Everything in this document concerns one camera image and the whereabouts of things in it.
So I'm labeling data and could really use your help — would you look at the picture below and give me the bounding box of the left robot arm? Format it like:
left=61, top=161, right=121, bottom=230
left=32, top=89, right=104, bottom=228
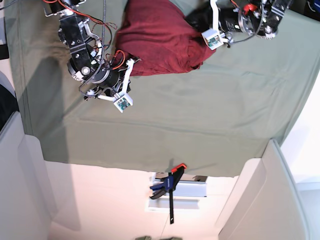
left=201, top=0, right=292, bottom=51

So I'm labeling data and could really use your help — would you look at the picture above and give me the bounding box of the white panel right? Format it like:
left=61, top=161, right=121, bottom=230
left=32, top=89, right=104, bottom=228
left=215, top=139, right=320, bottom=240

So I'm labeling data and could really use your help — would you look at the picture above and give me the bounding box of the blue black bar clamp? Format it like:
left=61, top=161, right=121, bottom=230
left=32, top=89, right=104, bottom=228
left=149, top=163, right=187, bottom=225

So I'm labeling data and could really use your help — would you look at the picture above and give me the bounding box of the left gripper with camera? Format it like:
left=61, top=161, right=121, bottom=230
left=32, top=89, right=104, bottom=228
left=186, top=0, right=253, bottom=50

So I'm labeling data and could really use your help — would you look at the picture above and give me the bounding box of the white panel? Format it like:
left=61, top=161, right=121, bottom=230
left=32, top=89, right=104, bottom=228
left=215, top=139, right=320, bottom=240
left=0, top=111, right=57, bottom=240

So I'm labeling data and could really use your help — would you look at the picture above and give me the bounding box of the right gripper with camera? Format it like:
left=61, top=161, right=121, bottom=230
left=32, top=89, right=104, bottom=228
left=79, top=58, right=140, bottom=113

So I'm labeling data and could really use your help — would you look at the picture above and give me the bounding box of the green table cloth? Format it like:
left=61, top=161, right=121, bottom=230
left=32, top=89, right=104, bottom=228
left=4, top=0, right=320, bottom=177

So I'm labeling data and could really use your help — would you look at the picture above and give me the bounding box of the white panel left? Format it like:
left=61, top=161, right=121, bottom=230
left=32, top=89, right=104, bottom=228
left=0, top=111, right=57, bottom=240

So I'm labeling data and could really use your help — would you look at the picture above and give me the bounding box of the red long-sleeve T-shirt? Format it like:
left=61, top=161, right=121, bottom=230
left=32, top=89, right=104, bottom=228
left=115, top=0, right=215, bottom=76

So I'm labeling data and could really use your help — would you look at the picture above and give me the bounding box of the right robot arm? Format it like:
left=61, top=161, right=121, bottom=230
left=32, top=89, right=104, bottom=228
left=47, top=0, right=213, bottom=112

